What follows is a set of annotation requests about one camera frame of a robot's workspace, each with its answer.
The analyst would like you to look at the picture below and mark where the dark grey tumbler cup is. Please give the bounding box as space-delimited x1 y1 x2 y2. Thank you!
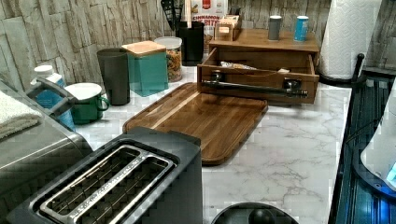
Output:
97 48 130 105

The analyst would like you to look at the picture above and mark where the wooden cutting board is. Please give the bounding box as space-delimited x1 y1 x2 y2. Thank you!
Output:
123 82 268 165

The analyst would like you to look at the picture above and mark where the grey cylindrical shaker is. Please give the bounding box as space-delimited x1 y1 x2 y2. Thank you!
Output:
268 15 282 41

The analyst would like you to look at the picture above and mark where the black round lid with knob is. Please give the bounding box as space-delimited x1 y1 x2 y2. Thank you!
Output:
211 202 299 224

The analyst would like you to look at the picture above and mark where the cinnamon cereal box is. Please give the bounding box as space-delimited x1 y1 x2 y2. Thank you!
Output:
191 0 228 51

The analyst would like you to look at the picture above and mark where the folded white towel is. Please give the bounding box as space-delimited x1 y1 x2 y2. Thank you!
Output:
0 92 42 138

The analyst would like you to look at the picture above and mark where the teal canister with wooden lid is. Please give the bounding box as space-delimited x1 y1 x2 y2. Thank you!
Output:
121 41 168 96

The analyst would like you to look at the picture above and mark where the black spatula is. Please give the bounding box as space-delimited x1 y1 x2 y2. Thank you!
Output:
161 0 184 31

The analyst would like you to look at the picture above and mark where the blue cylindrical can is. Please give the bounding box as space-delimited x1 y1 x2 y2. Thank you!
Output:
294 16 309 41

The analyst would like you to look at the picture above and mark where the black paper towel holder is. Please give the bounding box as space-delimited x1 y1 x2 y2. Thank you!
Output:
319 53 365 87

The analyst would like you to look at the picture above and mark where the black two-slot toaster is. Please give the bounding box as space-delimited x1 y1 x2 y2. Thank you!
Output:
6 127 203 224

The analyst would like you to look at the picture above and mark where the wooden tea bag organizer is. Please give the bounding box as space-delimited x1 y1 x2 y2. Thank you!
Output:
214 15 241 41

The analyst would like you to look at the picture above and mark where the white paper towel roll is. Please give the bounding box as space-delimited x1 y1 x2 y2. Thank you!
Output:
318 0 383 80

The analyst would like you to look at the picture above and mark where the wooden utensil handle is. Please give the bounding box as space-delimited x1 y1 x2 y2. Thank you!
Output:
184 0 192 29

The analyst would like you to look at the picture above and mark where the open wooden drawer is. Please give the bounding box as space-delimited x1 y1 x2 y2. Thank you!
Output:
197 49 318 104

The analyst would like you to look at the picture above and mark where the black utensil holder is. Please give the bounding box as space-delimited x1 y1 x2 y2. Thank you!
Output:
177 21 204 66

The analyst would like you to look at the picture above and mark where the clear jar of cereal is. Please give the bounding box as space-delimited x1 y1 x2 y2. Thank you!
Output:
154 36 182 82

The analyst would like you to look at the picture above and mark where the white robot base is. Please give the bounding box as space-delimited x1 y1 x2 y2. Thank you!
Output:
354 84 396 199

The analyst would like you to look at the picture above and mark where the green mug with white lid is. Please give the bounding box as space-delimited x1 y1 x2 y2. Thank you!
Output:
65 83 110 125

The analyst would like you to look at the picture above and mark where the wooden drawer cabinet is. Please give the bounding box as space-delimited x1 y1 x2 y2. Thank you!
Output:
209 29 319 69

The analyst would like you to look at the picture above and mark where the snack bag in drawer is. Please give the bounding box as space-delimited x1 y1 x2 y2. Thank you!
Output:
220 62 257 70

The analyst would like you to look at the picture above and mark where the blue and white bottle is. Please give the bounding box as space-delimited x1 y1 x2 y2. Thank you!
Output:
31 64 75 131

